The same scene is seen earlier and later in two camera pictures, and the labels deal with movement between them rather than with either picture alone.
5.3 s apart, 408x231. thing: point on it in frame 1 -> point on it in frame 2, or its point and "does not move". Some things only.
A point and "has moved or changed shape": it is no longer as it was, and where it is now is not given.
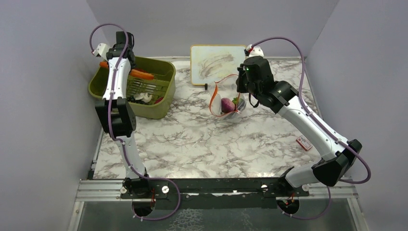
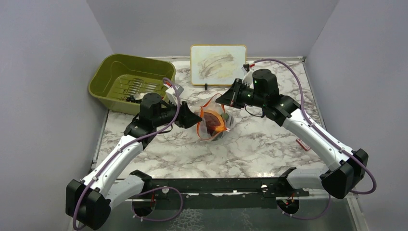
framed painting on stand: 215,64 does not move
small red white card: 306,146 does not move
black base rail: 213,193 does not move
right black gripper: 239,87 -> 231,97
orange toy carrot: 133,72 -> 221,128
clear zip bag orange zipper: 226,88 has moved or changed shape
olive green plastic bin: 152,98 does not move
